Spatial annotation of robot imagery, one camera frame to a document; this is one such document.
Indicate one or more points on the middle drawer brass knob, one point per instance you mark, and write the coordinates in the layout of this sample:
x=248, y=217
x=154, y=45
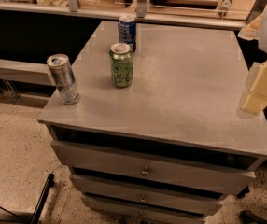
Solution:
x=143, y=199

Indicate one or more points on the drawer brass knob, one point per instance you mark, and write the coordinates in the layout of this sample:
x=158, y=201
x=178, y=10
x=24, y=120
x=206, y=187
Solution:
x=143, y=199
x=145, y=172

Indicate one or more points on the green soda can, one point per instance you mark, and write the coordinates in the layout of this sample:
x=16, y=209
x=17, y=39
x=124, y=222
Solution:
x=121, y=65

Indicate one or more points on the grey metal bench rail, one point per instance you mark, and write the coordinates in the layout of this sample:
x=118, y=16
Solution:
x=35, y=73

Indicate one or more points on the black chair leg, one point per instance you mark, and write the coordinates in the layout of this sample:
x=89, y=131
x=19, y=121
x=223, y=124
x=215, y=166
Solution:
x=42, y=199

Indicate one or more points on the top drawer brass knob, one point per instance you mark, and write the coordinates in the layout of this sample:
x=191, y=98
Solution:
x=145, y=172

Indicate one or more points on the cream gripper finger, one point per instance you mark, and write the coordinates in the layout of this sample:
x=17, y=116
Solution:
x=254, y=97
x=252, y=30

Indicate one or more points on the blue pepsi can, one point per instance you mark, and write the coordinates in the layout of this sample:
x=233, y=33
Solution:
x=127, y=30

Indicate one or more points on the grey drawer cabinet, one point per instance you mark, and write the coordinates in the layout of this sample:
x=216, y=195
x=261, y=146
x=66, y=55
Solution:
x=178, y=118

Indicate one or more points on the silver redbull can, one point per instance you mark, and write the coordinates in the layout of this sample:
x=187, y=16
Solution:
x=63, y=77

